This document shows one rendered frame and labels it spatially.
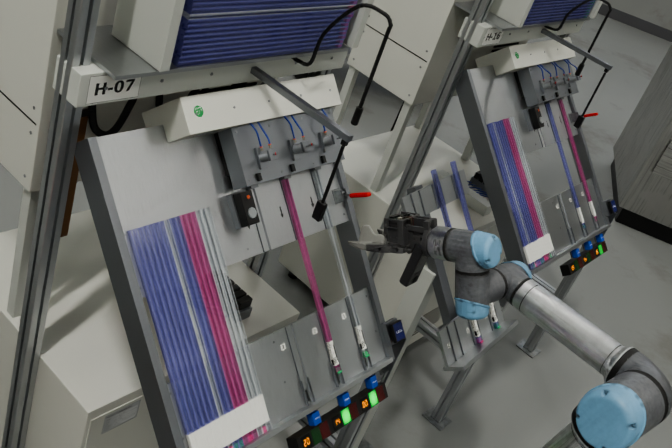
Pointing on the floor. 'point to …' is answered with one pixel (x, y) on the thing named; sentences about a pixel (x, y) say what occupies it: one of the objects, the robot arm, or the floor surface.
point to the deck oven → (647, 160)
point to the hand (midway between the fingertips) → (365, 239)
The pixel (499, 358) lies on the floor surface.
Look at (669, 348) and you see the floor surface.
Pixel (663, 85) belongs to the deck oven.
